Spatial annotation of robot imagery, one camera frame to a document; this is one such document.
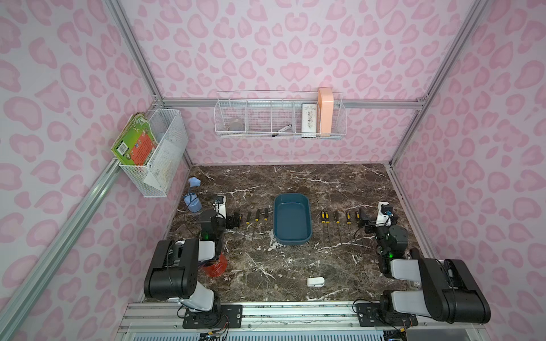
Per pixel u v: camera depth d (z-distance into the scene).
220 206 0.81
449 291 0.43
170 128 0.93
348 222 0.96
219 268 0.78
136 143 0.72
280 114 1.05
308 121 0.91
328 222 0.98
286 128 0.98
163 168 0.84
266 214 0.99
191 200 0.95
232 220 0.85
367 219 0.79
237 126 0.97
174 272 0.45
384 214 0.73
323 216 0.98
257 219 0.98
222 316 0.72
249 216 0.98
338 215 0.99
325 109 0.82
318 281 0.78
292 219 0.97
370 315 0.72
